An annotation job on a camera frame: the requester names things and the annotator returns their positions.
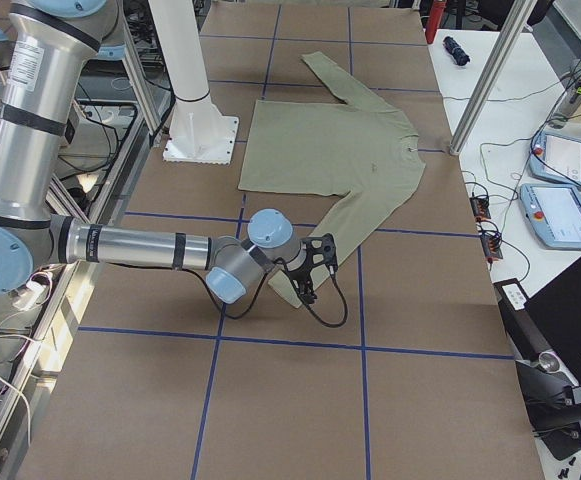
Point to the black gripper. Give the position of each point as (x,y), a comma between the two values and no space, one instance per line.
(298,277)

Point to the olive green long-sleeve shirt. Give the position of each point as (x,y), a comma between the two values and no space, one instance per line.
(361,150)

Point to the lower orange black electronics box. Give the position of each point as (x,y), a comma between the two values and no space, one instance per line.
(491,244)

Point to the orange black electronics box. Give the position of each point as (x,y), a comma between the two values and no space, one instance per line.
(491,244)
(480,208)

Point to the upper orange black electronics box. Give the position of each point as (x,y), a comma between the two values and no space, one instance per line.
(480,208)

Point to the black box with label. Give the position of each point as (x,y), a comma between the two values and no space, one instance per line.
(523,331)

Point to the lower blue teach pendant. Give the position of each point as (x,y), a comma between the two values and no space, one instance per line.
(554,214)

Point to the blue teach pendant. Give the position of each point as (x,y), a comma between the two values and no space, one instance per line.
(554,214)
(556,158)

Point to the white power adapter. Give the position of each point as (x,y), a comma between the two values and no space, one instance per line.
(32,294)

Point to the folded dark blue umbrella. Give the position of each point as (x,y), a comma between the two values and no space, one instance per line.
(456,52)

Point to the upper blue teach pendant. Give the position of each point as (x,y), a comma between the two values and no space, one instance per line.
(556,158)

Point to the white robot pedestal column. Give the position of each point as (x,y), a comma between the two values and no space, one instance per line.
(198,132)

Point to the aluminium side frame rack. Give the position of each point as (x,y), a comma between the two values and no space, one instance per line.
(68,57)

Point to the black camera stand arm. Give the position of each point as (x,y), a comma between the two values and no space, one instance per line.
(553,405)

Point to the aluminium frame post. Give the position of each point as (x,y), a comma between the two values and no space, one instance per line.
(506,40)

